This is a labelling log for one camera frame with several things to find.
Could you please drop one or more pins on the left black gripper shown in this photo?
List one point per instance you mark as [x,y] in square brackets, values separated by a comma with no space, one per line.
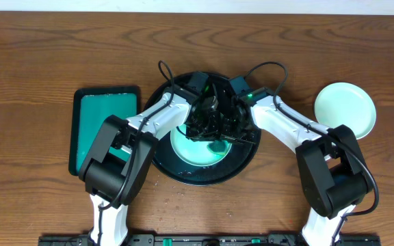
[203,129]

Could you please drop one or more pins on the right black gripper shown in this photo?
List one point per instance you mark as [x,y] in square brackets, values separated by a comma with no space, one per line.
[237,131]

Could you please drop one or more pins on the mint green plate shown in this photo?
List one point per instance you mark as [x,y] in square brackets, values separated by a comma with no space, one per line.
[345,103]
[193,152]

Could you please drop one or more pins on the green scrubbing sponge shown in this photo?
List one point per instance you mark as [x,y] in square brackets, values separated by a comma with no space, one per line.
[218,147]

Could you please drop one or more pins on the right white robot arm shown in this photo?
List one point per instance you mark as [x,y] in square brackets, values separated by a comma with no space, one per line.
[333,173]

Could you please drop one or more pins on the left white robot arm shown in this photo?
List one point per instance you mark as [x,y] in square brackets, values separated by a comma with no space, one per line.
[117,162]

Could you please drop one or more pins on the round black serving tray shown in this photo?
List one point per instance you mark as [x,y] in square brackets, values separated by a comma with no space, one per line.
[218,94]

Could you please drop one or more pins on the rectangular green water tray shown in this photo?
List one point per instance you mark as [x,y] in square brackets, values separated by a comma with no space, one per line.
[91,106]

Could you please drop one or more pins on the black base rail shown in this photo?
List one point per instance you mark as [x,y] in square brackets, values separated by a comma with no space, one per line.
[151,240]

